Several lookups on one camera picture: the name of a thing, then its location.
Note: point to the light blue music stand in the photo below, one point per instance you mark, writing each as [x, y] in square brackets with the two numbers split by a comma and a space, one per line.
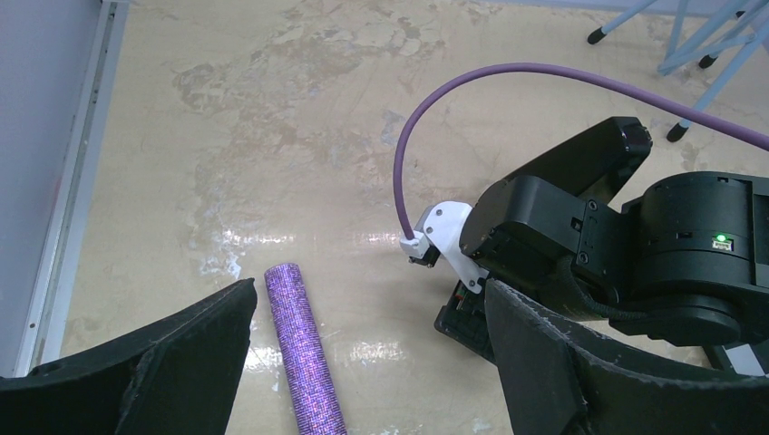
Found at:
[723, 30]

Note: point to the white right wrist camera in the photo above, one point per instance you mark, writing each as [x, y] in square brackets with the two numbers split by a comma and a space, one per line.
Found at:
[440, 228]

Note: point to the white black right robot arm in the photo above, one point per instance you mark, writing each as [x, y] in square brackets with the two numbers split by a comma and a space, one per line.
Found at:
[686, 262]

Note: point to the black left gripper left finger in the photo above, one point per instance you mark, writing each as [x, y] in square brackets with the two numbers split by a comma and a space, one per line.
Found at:
[178, 375]

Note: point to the purple glitter microphone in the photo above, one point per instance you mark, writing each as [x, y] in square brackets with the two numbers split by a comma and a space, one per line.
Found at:
[313, 395]

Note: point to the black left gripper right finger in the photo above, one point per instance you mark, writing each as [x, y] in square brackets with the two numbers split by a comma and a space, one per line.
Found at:
[560, 377]

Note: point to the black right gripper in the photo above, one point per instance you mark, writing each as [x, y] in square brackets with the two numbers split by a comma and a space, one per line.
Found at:
[524, 223]

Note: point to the aluminium frame rail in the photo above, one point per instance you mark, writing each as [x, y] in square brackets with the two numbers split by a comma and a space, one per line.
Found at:
[58, 66]

